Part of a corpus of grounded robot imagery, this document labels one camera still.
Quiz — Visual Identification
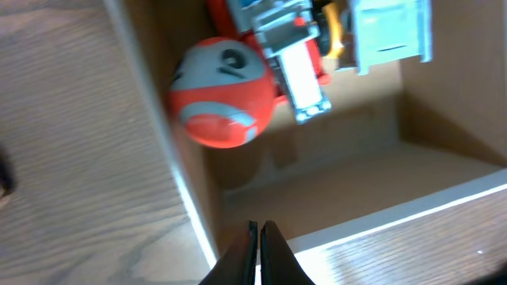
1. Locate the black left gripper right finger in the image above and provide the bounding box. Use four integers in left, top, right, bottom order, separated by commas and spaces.
261, 220, 314, 285

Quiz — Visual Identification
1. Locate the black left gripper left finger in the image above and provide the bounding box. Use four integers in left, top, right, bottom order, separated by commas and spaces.
199, 221, 258, 285

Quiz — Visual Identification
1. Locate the yellow grey toy car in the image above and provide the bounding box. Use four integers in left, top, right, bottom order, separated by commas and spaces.
312, 0, 433, 75

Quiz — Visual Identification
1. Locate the white cardboard box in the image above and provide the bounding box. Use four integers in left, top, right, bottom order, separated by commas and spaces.
106, 1, 506, 264

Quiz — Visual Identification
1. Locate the red toy fire truck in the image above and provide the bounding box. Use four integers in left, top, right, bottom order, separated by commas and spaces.
205, 0, 331, 124

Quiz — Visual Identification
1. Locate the orange toy ball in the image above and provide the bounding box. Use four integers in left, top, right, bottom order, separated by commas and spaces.
166, 37, 276, 149

